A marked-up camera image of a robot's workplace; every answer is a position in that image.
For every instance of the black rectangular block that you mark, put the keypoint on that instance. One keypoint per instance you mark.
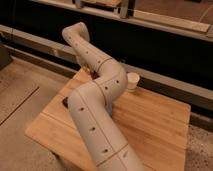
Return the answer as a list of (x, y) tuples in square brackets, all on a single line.
[(65, 102)]

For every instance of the white paper cup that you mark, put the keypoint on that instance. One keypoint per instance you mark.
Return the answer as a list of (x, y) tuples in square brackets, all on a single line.
[(133, 79)]

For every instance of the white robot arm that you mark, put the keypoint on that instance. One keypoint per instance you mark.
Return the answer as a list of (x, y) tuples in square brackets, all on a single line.
[(107, 146)]

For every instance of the wooden plank on ledge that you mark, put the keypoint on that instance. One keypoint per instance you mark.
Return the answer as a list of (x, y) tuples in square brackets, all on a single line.
[(164, 21)]

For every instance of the wooden table board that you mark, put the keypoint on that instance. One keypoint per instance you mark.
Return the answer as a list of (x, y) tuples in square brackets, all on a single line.
[(156, 127)]

